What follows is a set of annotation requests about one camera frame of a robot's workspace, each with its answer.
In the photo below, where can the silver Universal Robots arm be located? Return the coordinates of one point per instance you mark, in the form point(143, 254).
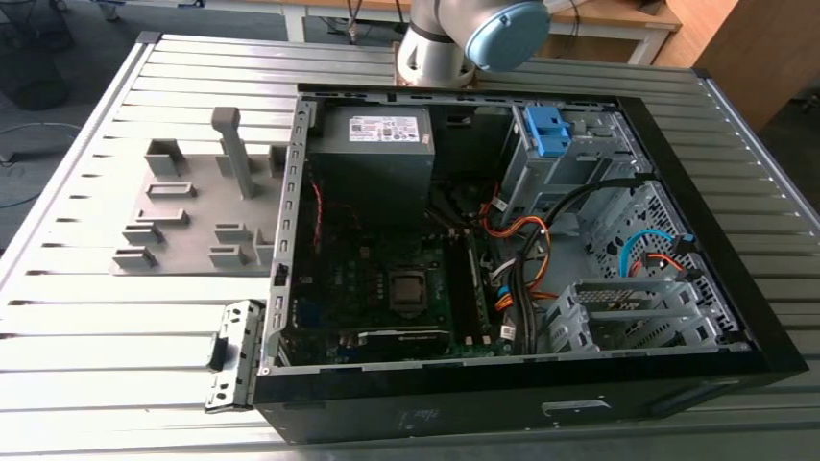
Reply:
point(436, 62)

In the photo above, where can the metal disk bay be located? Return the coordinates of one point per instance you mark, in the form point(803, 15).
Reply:
point(567, 331)

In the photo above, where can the grey power supply unit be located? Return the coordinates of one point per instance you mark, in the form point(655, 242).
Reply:
point(384, 182)

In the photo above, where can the CPU socket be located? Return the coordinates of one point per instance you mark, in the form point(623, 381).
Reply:
point(408, 288)

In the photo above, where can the black RAM slot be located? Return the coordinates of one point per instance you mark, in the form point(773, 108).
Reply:
point(480, 288)
point(461, 288)

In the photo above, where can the dark green motherboard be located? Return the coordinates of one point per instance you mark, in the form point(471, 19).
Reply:
point(359, 288)

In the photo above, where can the black graphics card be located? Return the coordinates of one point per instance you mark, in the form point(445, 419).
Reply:
point(403, 342)

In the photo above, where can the metal drive cage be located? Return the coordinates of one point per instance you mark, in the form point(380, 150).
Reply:
point(576, 168)

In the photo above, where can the blue plastic drive latch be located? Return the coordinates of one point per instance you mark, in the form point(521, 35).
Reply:
point(544, 129)

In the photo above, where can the grey parts rack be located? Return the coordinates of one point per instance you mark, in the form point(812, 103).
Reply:
point(192, 230)

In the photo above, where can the black PC case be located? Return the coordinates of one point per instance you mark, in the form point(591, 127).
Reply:
point(448, 408)

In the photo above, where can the black waste bin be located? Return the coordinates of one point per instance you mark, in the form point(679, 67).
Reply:
point(39, 86)

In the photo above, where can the wooden cabinet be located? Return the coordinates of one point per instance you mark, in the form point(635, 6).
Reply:
point(756, 48)

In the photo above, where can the metal expansion slot bracket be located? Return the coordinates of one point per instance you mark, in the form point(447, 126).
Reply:
point(241, 355)

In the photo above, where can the wooden desk white frame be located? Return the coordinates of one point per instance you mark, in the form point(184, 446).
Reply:
point(628, 12)

